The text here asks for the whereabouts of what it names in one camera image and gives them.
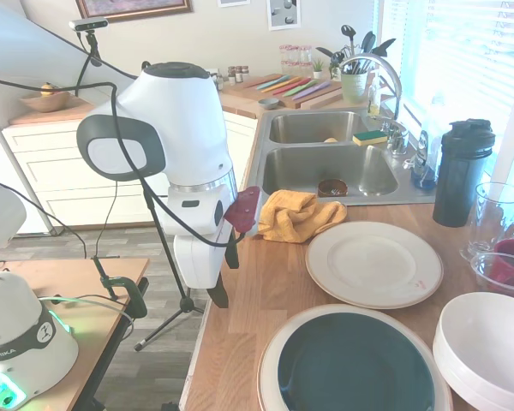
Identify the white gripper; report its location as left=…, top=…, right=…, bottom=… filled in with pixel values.
left=173, top=222, right=240, bottom=308

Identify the yellow terry cloth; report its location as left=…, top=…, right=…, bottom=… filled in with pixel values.
left=256, top=189, right=349, bottom=245

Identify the large cream plate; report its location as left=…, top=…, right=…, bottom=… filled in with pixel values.
left=256, top=303, right=454, bottom=411

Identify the white plate with tan rim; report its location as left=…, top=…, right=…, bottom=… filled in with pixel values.
left=304, top=221, right=445, bottom=310

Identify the dark green plate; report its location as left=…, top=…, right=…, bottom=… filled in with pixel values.
left=277, top=311, right=436, bottom=411

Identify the black tripod stand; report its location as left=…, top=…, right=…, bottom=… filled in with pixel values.
left=83, top=30, right=207, bottom=353

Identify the dark green C-clamp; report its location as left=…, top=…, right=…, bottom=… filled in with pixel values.
left=92, top=254, right=149, bottom=320

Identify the stainless steel double sink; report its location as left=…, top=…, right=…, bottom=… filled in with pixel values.
left=241, top=107, right=438, bottom=206

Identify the brown bowl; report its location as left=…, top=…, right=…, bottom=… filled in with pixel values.
left=317, top=178, right=349, bottom=199

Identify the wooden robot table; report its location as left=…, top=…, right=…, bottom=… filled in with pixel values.
left=0, top=256, right=150, bottom=411

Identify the wooden cutting board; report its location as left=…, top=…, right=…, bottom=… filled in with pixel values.
left=230, top=73, right=344, bottom=110

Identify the white drawer cabinet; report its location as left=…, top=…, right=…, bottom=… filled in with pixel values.
left=2, top=110, right=260, bottom=236

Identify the teal knife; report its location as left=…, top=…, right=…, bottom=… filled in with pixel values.
left=255, top=74, right=284, bottom=91

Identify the orange knife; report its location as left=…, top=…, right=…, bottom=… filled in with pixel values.
left=260, top=75, right=293, bottom=93

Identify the yellow green sponge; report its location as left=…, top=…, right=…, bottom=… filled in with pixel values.
left=352, top=130, right=389, bottom=147

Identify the coral knife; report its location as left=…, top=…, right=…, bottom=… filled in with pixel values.
left=267, top=76, right=303, bottom=95

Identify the green knife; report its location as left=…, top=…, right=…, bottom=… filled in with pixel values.
left=281, top=78, right=314, bottom=98

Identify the purple knife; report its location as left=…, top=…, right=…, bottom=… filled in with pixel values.
left=290, top=80, right=333, bottom=102

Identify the clear blue dish soap bottle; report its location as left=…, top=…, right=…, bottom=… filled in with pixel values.
left=409, top=92, right=449, bottom=189

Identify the pale green utensil holder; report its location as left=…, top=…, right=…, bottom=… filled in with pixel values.
left=340, top=70, right=369, bottom=104

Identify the clear yellowish pump bottle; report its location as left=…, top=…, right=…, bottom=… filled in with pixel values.
left=367, top=72, right=382, bottom=119

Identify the leafy green plant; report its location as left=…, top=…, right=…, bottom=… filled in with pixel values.
left=327, top=51, right=344, bottom=80

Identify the wooden fruit bowl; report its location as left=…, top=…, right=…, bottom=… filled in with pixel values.
left=19, top=90, right=72, bottom=113

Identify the black shaker bottle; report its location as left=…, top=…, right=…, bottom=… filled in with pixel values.
left=432, top=118, right=497, bottom=228

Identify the clear plastic cup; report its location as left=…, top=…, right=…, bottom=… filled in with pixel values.
left=470, top=251, right=514, bottom=301

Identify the chrome gooseneck faucet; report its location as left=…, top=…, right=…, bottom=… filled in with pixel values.
left=340, top=54, right=403, bottom=129

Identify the grey white poster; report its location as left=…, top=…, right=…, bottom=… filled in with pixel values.
left=267, top=0, right=302, bottom=32

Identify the black slotted spoon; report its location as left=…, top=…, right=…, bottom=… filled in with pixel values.
left=341, top=24, right=361, bottom=61

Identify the clear glass pitcher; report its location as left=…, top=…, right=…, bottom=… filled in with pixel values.
left=458, top=182, right=514, bottom=262

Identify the black turner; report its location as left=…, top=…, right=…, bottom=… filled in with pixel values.
left=374, top=38, right=397, bottom=59

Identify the wood framed painting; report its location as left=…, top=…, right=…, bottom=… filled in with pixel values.
left=75, top=0, right=194, bottom=23

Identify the maroon wrist camera mount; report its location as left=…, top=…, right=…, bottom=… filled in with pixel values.
left=224, top=186, right=262, bottom=235

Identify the chrome faucet handle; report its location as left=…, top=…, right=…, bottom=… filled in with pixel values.
left=385, top=121, right=410, bottom=158

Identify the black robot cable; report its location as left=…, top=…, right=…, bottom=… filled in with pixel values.
left=0, top=21, right=243, bottom=262

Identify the grey camera on tripod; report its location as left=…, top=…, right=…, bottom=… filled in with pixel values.
left=69, top=17, right=108, bottom=32

